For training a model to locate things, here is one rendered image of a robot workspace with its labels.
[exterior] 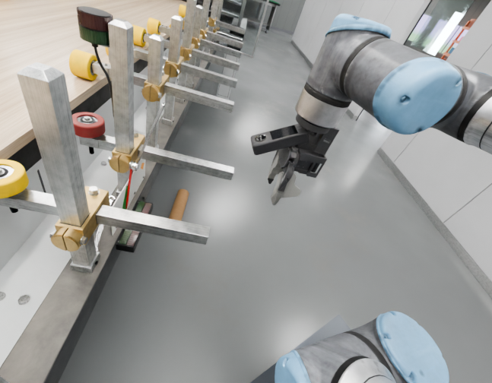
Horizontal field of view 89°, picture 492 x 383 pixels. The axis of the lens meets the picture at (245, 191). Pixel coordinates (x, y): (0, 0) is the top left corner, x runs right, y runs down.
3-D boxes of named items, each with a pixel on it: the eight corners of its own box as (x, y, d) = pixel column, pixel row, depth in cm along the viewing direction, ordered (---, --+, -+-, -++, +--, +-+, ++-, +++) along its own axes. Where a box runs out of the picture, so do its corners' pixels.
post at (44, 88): (98, 264, 63) (63, 66, 32) (91, 276, 60) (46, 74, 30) (84, 261, 62) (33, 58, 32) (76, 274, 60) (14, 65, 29)
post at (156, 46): (156, 164, 104) (164, 36, 73) (153, 169, 101) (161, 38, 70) (147, 163, 103) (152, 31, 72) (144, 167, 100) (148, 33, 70)
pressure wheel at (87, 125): (112, 149, 77) (109, 115, 70) (99, 164, 71) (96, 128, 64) (84, 142, 76) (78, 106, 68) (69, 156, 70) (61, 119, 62)
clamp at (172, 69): (184, 69, 109) (185, 57, 106) (177, 80, 99) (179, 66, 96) (169, 65, 108) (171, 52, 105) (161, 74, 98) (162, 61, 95)
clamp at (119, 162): (144, 149, 78) (145, 134, 75) (128, 175, 68) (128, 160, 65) (126, 144, 77) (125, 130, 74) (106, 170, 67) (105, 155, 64)
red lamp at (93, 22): (118, 27, 52) (118, 15, 50) (105, 33, 47) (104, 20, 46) (87, 17, 51) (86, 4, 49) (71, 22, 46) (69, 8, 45)
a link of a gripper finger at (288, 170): (286, 194, 54) (299, 156, 50) (279, 193, 53) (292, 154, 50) (280, 185, 58) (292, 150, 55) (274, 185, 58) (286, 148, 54)
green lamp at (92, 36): (119, 41, 53) (118, 30, 52) (106, 47, 49) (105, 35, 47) (89, 31, 52) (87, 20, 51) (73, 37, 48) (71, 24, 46)
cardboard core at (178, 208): (189, 190, 176) (180, 222, 154) (188, 198, 181) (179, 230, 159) (178, 188, 175) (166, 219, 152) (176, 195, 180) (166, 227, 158)
